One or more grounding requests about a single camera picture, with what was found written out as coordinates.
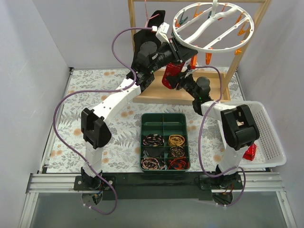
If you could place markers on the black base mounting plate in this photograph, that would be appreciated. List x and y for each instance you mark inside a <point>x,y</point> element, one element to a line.
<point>185,185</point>

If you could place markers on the yellow rolled tie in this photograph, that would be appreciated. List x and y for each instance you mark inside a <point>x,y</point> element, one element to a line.
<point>176,140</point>

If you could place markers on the black gold paisley rolled tie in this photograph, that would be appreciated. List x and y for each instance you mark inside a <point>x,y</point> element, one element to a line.
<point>176,152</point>

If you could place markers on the red christmas sock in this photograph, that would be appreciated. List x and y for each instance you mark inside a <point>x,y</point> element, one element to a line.
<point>250,153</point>
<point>171,70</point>

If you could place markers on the black hanging garment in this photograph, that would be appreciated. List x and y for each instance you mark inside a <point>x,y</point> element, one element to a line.
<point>145,33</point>

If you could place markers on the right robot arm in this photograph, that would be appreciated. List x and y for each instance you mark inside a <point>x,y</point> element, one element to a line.
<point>239,128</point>

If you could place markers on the floral tablecloth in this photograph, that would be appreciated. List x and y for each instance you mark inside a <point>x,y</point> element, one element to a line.
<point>86,89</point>

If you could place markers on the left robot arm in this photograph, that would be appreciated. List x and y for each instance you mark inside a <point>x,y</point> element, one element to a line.
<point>149,56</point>

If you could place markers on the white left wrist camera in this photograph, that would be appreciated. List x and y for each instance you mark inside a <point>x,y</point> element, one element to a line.
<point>162,31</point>

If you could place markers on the yellow-orange clothes clip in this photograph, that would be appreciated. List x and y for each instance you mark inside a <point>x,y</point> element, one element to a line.
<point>238,51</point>

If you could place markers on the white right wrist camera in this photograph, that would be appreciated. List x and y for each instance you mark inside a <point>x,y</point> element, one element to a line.
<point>190,70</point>

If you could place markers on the black orange rolled tie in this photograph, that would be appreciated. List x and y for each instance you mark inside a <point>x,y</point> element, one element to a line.
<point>181,163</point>

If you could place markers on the teal clothes clip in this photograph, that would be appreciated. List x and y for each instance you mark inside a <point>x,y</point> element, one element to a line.
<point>182,20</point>

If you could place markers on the aluminium frame rail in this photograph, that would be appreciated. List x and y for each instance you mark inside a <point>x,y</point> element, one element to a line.
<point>253,181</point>

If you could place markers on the white round clip hanger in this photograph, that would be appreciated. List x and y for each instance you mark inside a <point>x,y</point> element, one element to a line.
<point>214,27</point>

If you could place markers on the white plastic basket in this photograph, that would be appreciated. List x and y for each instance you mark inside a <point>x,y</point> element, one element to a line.
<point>269,151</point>

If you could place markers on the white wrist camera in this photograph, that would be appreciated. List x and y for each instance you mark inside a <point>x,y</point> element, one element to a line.
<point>190,70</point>
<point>162,31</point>

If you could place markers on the orange clothes clip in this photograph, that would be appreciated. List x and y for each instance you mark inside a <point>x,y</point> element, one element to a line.
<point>193,62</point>

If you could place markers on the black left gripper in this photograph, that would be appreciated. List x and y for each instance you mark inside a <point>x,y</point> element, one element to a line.
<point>178,53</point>

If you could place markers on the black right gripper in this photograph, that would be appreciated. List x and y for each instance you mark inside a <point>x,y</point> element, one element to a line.
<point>179,83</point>

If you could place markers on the green divided organizer box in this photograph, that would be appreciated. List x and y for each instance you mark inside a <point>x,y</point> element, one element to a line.
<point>164,143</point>

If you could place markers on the left wooden rack post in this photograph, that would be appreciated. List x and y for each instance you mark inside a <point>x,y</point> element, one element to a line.
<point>132,20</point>

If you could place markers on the black white patterned rolled tie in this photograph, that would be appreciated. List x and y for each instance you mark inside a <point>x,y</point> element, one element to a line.
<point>153,140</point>

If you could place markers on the wooden tray base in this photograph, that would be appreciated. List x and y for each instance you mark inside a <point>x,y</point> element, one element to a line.
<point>157,93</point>

